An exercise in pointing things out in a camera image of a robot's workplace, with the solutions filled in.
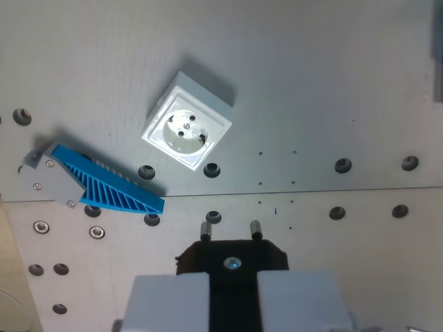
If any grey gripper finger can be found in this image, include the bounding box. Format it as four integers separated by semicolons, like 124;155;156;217
257;270;359;332
111;273;211;332

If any black plug with metal pins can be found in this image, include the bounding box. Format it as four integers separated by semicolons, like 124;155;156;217
175;220;289;332

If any beige board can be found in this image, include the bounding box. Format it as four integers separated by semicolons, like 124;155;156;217
0;199;43;332

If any grey metal profile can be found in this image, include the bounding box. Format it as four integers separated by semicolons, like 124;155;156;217
429;0;443;103

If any blue ribbed finger, grey mount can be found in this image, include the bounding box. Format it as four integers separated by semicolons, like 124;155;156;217
19;138;166;216

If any white square wall socket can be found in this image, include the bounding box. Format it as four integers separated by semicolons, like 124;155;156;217
140;71;233;172

